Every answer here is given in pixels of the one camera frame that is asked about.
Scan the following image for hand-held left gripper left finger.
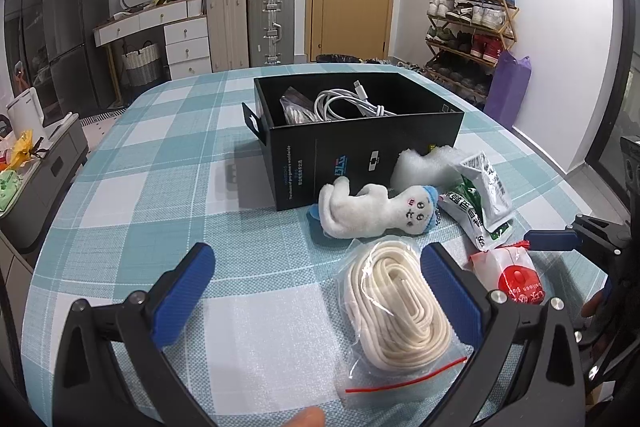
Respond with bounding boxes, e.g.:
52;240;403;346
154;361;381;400
52;242;217;427

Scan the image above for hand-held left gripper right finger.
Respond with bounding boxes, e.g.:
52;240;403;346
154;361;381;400
420;242;588;427

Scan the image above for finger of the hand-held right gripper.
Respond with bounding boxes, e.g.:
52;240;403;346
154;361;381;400
524;214;623;269

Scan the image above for red and white packet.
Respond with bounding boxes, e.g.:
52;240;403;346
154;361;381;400
469;239;548;305

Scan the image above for bagged cream rope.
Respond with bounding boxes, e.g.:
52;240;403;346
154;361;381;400
332;239;475;395

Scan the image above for green and white medicine packet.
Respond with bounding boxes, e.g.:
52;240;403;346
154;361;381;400
439;177;516;253

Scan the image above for white plush toy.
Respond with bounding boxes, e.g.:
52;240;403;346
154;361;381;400
306;179;442;239

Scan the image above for white foam piece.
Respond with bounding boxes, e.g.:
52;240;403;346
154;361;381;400
390;146;463;190

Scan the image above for black cardboard box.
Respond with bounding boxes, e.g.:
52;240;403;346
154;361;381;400
242;73;466;212

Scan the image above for person's right hand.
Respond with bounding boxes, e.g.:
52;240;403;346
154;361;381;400
584;289;609;317

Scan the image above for person's left hand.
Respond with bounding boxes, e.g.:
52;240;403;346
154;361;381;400
286;407;327;427

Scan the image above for purple bag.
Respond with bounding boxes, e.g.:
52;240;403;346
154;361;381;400
484;49;532;128

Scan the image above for grey low cabinet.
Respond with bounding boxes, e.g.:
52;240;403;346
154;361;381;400
0;112;91;253

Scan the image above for light green container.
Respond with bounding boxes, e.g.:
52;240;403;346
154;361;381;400
0;169;23;212

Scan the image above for wooden shoe rack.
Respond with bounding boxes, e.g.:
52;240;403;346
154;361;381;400
424;0;520;102

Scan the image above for yellow plastic bag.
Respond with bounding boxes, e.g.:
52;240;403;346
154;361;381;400
10;129;38;170

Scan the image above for clear plastic bag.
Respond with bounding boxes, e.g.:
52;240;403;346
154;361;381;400
279;89;313;125

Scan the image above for scattered shoes pile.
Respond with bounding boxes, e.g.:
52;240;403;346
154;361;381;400
360;57;426;74

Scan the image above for woven basket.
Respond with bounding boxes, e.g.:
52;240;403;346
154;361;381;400
121;42;167;88

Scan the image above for shoe rack with shoes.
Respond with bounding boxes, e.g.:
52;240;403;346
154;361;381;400
424;0;516;98

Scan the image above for white appliance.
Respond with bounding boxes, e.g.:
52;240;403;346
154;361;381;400
6;89;46;140

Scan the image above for white desk with drawers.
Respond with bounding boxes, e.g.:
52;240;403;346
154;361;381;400
93;0;213;102

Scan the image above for beige suitcase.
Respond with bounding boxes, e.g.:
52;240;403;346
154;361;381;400
205;0;251;72

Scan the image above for silver suitcase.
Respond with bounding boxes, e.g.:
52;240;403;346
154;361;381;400
247;0;296;68

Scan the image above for dark grey fridge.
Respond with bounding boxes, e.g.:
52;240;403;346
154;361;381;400
42;0;111;115

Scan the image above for dark glass cabinet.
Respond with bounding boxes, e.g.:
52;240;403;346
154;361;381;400
0;0;56;148

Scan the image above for white charging cable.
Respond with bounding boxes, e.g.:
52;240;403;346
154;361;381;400
314;79;398;120

